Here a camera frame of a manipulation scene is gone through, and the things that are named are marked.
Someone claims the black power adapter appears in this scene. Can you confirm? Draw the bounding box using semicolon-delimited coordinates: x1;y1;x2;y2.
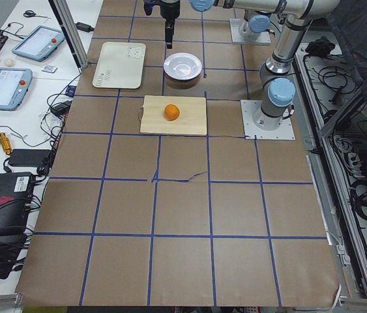
75;22;95;33

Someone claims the gold metal cylinder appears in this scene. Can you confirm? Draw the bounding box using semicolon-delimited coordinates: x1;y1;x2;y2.
0;132;12;155

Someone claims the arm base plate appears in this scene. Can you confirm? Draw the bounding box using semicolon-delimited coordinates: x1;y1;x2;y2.
229;15;271;46
241;100;295;140

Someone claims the aluminium frame post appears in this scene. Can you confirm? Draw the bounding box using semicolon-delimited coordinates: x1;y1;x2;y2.
48;0;89;69

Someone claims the wooden cutting board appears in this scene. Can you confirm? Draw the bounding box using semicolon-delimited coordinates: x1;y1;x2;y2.
140;95;207;136

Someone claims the small white ball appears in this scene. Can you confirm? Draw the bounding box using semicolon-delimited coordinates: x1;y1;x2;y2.
5;59;15;67

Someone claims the blue teach pendant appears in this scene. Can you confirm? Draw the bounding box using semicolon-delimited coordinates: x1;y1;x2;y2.
12;25;65;62
0;67;33;111

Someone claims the orange fruit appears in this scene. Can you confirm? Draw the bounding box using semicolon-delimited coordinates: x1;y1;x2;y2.
164;104;180;121

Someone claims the far blue teach pendant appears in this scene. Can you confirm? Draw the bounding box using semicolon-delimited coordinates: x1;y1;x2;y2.
12;25;65;62

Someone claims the cream bear tray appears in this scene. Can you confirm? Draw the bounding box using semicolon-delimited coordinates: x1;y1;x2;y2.
93;42;146;89

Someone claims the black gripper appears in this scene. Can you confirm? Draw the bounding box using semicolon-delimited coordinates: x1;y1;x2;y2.
143;0;180;49

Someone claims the black computer box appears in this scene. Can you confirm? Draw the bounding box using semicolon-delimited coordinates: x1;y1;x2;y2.
0;172;35;236

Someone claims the near blue teach pendant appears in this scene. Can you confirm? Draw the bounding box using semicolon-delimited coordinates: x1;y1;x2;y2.
0;67;33;111

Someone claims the white round plate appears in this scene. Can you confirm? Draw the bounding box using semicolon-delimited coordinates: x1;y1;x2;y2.
163;52;203;81

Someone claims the small printed card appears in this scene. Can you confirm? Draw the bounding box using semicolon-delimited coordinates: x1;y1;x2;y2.
42;65;57;73

